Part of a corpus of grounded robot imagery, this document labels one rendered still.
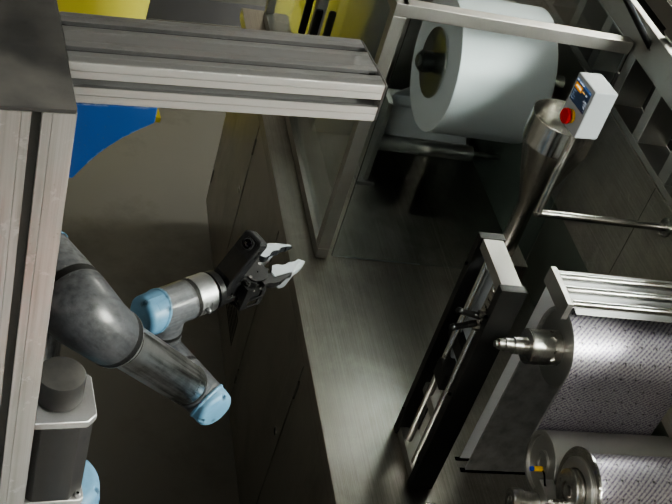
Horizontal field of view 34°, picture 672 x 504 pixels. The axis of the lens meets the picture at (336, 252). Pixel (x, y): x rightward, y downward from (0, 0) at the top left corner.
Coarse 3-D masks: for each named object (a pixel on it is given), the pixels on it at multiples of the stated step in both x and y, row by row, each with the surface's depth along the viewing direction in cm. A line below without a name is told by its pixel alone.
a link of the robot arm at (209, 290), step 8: (200, 272) 203; (192, 280) 199; (200, 280) 199; (208, 280) 200; (200, 288) 198; (208, 288) 199; (216, 288) 200; (208, 296) 199; (216, 296) 200; (208, 304) 199; (216, 304) 201; (208, 312) 200
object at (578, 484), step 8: (560, 472) 186; (568, 472) 183; (576, 472) 182; (560, 480) 186; (568, 480) 183; (576, 480) 181; (584, 480) 181; (560, 488) 185; (568, 488) 183; (576, 488) 180; (584, 488) 180; (560, 496) 185; (568, 496) 183; (576, 496) 180; (584, 496) 180
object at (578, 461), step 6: (576, 456) 184; (570, 462) 186; (576, 462) 184; (582, 462) 182; (564, 468) 188; (582, 468) 182; (588, 468) 181; (588, 474) 180; (588, 480) 180; (588, 486) 180; (594, 486) 179; (588, 492) 180; (594, 492) 179; (588, 498) 179; (594, 498) 178
